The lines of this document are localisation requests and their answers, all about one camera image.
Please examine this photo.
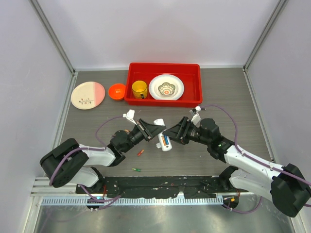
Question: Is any white plate in bin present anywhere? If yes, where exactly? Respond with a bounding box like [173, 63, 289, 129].
[148, 74, 185, 100]

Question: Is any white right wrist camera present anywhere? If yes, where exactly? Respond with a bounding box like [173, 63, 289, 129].
[190, 106, 201, 125]

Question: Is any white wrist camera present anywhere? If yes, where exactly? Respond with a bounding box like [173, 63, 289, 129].
[190, 106, 201, 125]
[122, 109, 136, 125]

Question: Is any white remote control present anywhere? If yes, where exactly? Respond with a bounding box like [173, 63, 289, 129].
[154, 118, 173, 152]

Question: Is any orange AAA battery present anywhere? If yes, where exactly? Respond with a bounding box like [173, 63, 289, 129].
[161, 135, 166, 146]

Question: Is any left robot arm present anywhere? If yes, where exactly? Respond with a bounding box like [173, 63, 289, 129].
[39, 118, 167, 194]

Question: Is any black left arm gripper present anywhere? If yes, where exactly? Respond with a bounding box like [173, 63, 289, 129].
[122, 118, 165, 152]

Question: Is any aluminium front rail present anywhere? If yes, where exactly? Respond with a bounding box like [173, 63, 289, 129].
[41, 195, 224, 206]

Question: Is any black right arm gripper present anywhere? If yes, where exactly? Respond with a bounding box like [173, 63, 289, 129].
[163, 116, 210, 146]

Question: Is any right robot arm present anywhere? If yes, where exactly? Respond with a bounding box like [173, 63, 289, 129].
[164, 117, 311, 217]

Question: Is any blue battery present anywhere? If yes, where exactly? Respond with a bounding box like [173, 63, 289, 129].
[164, 136, 169, 145]

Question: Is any orange plastic bowl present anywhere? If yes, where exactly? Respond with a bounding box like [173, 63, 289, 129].
[108, 83, 126, 101]

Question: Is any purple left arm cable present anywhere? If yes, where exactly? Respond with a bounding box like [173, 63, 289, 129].
[49, 116, 124, 187]

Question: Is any pink and white plate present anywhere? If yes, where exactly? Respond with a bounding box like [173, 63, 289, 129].
[70, 82, 105, 110]

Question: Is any yellow mug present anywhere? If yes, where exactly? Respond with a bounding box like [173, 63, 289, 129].
[132, 81, 148, 99]

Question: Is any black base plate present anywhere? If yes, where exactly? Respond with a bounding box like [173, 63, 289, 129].
[86, 176, 237, 199]

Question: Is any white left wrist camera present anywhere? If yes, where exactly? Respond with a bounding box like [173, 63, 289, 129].
[122, 109, 136, 125]

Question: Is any patterned small bowl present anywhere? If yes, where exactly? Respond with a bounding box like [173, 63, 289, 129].
[158, 82, 175, 96]

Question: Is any red plastic bin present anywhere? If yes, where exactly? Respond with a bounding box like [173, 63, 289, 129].
[124, 63, 203, 107]

